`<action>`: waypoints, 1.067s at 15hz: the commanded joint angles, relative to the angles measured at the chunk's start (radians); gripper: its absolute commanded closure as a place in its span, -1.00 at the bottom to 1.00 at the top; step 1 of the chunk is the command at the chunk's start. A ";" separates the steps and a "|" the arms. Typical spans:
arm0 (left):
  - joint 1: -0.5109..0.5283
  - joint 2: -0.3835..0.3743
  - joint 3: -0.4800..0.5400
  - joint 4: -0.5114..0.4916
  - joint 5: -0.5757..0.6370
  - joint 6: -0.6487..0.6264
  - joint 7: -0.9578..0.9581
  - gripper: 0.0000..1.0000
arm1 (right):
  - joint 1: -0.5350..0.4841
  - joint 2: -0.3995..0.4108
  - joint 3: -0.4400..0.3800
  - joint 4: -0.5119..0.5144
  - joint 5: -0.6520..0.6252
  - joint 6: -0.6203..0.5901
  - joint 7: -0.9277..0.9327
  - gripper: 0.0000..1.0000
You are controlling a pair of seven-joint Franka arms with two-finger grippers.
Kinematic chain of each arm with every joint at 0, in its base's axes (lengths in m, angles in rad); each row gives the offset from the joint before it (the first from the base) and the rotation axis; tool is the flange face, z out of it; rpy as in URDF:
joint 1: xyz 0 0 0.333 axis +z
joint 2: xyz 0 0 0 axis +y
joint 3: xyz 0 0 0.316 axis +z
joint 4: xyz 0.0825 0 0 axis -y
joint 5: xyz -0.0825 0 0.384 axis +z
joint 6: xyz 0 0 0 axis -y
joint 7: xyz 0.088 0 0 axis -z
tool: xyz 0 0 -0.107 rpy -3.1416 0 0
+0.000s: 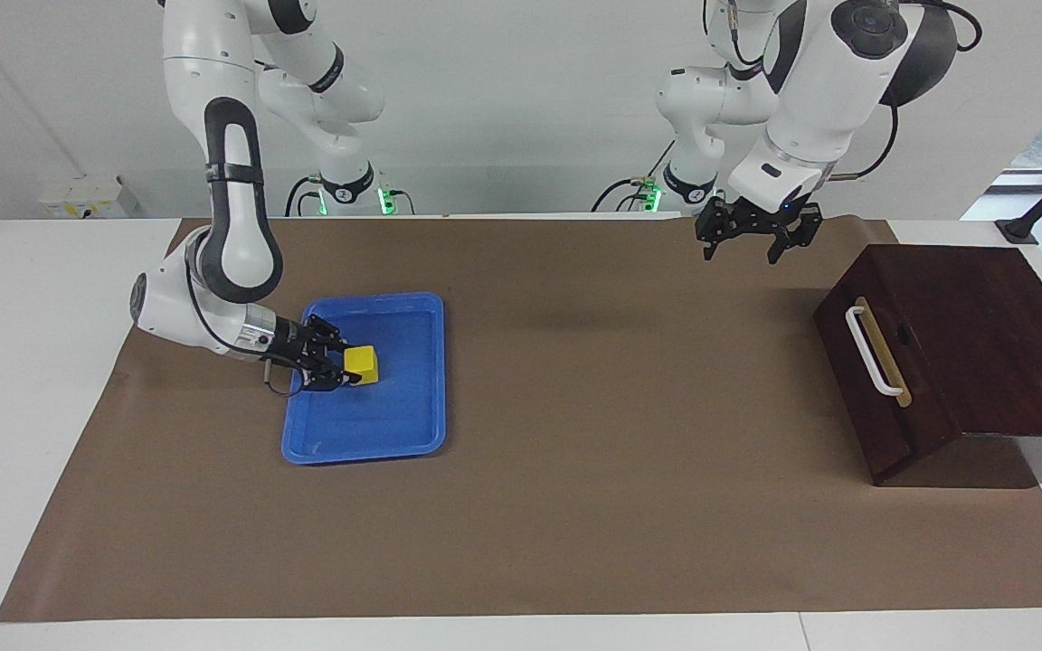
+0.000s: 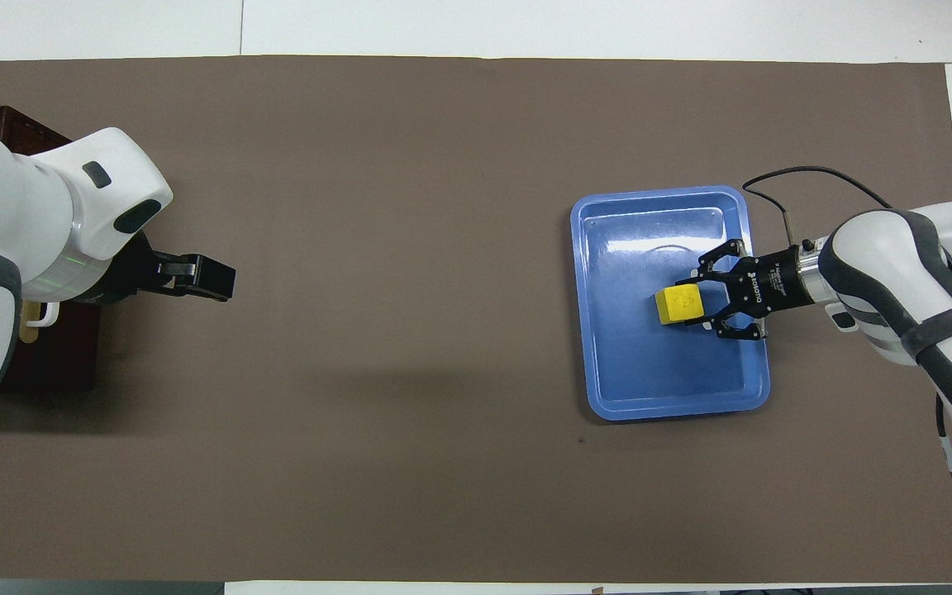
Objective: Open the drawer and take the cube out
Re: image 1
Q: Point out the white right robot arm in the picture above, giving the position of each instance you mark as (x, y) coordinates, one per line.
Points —
(232, 181)

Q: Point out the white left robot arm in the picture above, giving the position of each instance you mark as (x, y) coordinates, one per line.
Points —
(810, 99)

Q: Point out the brown table mat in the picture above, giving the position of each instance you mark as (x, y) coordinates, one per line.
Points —
(530, 506)

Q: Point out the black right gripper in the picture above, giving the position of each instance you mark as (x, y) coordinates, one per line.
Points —
(293, 348)

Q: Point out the yellow cube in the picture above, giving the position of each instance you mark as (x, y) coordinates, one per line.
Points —
(364, 363)

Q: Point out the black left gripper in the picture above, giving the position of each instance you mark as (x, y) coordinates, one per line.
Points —
(756, 217)

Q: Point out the white power socket box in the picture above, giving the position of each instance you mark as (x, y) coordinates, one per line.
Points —
(82, 197)

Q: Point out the blue plastic tray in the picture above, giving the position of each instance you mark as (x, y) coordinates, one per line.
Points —
(394, 416)

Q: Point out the dark wooden drawer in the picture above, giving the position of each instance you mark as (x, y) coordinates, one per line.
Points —
(914, 425)

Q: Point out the dark wooden cabinet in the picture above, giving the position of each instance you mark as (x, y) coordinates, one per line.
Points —
(1009, 344)

